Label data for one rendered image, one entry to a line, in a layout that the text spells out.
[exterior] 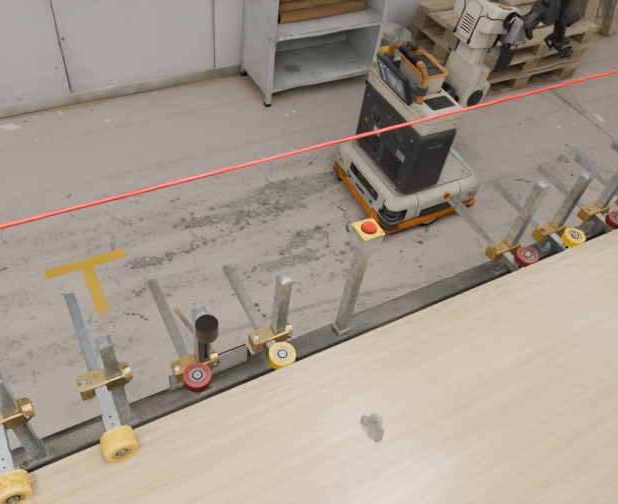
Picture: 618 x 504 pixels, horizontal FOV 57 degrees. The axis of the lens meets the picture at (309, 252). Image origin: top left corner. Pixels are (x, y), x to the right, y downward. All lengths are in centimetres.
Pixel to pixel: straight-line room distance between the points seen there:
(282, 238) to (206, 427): 179
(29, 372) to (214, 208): 131
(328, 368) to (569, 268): 100
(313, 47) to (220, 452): 358
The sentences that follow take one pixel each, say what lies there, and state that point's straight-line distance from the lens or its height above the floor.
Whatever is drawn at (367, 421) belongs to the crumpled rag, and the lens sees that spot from 165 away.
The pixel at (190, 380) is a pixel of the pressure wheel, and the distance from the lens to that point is 167.
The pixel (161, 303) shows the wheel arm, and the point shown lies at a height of 86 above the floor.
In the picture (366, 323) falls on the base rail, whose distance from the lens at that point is 207.
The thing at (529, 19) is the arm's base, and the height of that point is 123.
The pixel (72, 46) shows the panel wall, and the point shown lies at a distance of 402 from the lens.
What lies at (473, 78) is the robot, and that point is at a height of 86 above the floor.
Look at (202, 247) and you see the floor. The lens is 317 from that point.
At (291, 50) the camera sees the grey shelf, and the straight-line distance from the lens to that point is 458.
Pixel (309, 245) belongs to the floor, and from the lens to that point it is 321.
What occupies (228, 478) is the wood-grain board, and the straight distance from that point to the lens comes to 156.
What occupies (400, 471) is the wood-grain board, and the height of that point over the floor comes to 90.
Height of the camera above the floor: 237
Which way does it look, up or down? 48 degrees down
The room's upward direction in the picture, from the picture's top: 10 degrees clockwise
